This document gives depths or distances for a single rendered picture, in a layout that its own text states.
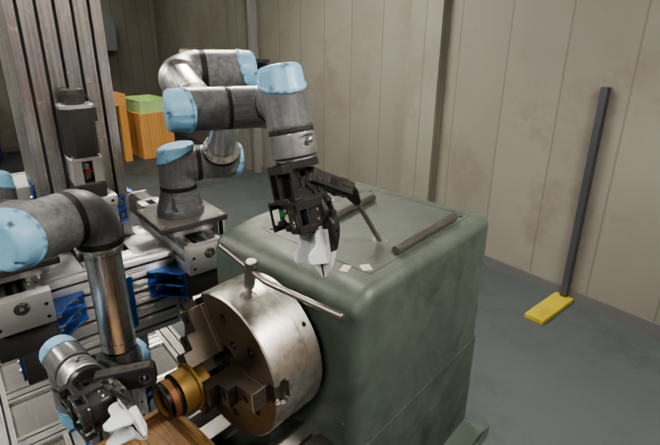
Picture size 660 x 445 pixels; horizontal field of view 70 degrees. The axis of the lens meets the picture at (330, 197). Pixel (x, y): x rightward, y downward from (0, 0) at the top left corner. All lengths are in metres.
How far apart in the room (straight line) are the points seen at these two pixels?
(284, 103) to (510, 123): 2.94
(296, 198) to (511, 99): 2.92
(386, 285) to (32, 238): 0.66
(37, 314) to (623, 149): 3.02
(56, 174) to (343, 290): 1.00
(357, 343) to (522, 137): 2.76
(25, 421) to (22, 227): 1.57
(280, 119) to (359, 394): 0.60
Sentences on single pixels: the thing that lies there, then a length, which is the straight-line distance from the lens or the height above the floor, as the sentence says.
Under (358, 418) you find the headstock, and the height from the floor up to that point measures 0.96.
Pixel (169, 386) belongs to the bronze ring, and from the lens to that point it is 0.97.
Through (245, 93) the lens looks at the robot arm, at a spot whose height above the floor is 1.63.
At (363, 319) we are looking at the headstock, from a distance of 0.94.
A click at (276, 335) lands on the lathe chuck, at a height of 1.19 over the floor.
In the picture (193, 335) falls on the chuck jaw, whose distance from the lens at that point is 1.00.
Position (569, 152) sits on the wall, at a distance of 3.42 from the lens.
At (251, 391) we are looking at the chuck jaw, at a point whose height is 1.11.
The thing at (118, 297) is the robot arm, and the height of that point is 1.17.
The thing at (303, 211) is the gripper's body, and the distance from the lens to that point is 0.75.
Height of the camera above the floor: 1.73
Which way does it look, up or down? 20 degrees down
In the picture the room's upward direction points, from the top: 1 degrees clockwise
